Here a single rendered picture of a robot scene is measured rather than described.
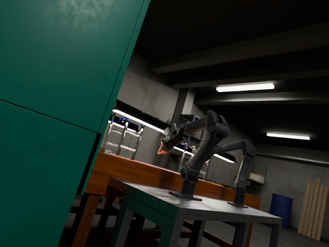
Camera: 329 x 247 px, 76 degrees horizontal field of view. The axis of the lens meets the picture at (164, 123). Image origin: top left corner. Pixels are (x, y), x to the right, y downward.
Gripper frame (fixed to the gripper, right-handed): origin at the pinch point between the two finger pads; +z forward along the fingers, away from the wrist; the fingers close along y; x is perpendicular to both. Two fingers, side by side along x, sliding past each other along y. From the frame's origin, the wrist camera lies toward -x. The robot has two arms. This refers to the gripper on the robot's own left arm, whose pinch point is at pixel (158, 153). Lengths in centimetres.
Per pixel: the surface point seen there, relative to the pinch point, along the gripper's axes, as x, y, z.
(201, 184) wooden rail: 16.0, -35.3, -1.3
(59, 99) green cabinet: 6, 69, -15
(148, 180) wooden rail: 20.1, 11.6, 2.1
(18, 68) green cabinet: 2, 84, -18
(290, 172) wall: -194, -811, 64
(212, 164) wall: -227, -494, 200
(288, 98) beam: -177, -333, -83
